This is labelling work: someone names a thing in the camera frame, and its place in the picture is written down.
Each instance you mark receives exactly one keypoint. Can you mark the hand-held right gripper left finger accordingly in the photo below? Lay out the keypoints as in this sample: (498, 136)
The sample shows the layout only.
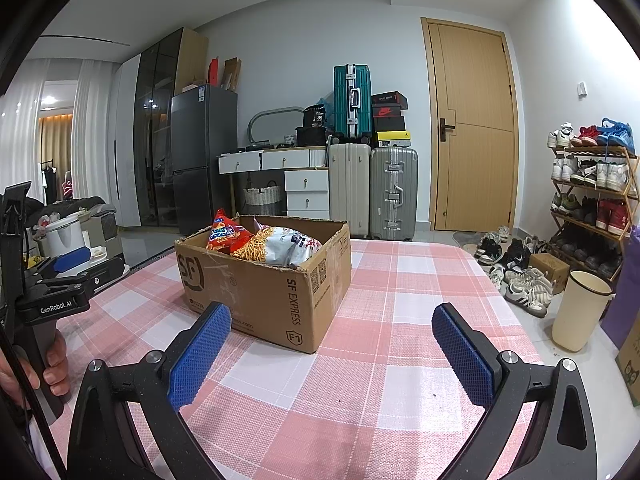
(200, 355)

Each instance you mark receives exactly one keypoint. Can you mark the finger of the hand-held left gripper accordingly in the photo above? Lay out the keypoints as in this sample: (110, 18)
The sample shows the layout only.
(72, 260)
(102, 272)

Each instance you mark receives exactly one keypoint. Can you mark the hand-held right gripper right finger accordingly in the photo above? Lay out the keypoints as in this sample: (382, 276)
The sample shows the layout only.
(465, 355)

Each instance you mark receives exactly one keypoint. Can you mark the brown cardboard box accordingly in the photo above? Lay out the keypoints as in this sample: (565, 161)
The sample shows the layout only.
(260, 300)

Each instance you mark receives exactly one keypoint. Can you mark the red cookie packet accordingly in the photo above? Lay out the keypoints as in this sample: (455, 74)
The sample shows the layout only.
(227, 232)

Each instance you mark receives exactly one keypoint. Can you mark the white blue noodle crisps packet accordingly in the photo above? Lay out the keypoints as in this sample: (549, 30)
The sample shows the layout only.
(280, 250)

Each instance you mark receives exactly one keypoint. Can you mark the person's left hand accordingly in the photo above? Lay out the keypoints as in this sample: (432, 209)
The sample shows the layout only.
(57, 365)

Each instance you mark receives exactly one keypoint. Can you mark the white kitchen appliance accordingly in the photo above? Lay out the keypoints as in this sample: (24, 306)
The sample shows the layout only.
(62, 232)

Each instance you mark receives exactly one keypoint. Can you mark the dark cloth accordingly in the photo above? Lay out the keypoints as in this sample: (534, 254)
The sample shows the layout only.
(70, 206)

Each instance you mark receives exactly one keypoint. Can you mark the pink checked tablecloth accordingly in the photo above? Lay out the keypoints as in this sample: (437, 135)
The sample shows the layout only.
(400, 310)

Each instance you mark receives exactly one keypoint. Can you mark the pile of scattered shoes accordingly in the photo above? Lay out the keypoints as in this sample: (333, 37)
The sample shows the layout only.
(530, 287)

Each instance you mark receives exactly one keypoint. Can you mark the grey door mat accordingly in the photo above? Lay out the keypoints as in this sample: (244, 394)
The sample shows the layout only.
(465, 240)

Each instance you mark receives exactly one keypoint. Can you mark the cream waste bin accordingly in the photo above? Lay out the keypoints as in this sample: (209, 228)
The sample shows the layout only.
(577, 315)

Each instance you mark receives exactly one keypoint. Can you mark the small cardboard box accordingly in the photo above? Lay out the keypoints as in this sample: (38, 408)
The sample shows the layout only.
(550, 270)

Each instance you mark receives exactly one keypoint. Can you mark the white tall cabinet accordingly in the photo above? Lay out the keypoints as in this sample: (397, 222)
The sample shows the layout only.
(127, 150)

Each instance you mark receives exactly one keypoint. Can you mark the white sheer curtain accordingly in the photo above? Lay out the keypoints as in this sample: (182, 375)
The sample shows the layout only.
(92, 125)

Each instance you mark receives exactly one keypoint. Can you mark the dark glass wardrobe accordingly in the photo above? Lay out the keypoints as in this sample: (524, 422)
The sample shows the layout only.
(155, 135)

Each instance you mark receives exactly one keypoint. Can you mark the dark grey refrigerator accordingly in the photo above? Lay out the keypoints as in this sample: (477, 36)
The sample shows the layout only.
(200, 160)

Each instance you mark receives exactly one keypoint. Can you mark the purple bag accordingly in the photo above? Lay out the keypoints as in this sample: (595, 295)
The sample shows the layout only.
(625, 310)

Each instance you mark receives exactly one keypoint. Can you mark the woven laundry basket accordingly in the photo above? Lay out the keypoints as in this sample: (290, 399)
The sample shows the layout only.
(262, 200)

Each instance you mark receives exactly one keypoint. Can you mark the owl print cardboard box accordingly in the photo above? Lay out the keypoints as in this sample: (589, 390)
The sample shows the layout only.
(631, 375)

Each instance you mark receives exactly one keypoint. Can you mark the silver suitcase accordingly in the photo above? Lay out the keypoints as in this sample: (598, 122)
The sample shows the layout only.
(392, 195)

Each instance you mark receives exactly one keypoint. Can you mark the wooden door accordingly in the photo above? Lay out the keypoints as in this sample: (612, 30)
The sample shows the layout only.
(475, 160)

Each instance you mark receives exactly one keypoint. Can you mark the white drawer desk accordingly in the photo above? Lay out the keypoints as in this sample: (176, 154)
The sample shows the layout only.
(305, 185)

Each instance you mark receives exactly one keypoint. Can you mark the beige suitcase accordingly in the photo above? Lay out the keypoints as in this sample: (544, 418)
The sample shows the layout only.
(350, 190)

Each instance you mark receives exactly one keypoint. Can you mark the yellow white shoe box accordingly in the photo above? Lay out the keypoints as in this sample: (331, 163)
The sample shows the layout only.
(393, 140)

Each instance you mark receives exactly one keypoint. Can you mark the red paper bag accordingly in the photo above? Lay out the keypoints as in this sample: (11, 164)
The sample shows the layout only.
(213, 71)

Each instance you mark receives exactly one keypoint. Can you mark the shoe rack with shoes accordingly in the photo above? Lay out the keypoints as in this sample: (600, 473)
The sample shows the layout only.
(612, 172)

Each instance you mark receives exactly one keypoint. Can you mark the wooden shoe rack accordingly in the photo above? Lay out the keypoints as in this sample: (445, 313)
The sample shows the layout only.
(595, 151)

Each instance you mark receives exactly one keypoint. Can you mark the red shoe box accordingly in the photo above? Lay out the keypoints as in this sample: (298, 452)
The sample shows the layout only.
(387, 111)

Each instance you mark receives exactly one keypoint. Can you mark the black printed bag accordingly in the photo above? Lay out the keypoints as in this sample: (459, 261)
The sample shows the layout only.
(315, 117)

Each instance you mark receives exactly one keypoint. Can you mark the dark brown shoe box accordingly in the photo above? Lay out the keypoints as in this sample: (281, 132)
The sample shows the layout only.
(389, 98)

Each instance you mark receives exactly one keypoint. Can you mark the teal suitcase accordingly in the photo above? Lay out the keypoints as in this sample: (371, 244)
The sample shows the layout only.
(345, 105)

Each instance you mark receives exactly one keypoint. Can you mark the grey arched metal frame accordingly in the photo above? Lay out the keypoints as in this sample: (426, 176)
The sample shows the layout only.
(270, 111)

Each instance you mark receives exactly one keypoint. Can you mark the white wall switch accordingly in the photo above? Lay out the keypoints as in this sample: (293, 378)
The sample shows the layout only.
(581, 88)

